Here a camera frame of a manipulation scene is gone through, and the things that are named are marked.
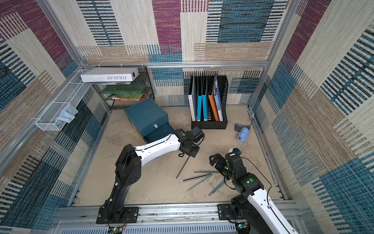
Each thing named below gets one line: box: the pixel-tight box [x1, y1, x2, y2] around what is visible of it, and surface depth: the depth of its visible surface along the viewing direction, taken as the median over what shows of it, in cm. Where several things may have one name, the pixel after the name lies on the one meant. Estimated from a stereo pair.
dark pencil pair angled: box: [178, 173, 212, 184], surface depth 87 cm
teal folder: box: [197, 95, 208, 122], surface depth 93 cm
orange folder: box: [207, 88, 220, 122], surface depth 93 cm
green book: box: [100, 84, 147, 99], surface depth 102 cm
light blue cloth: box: [54, 102, 79, 126], surface depth 70 cm
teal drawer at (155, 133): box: [142, 121, 175, 144], surface depth 90 cm
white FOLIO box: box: [80, 67, 140, 83], surface depth 81 cm
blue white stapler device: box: [234, 114, 255, 144], surface depth 98 cm
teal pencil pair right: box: [207, 178, 228, 196], surface depth 83 cm
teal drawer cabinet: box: [124, 97, 175, 144], surface depth 90 cm
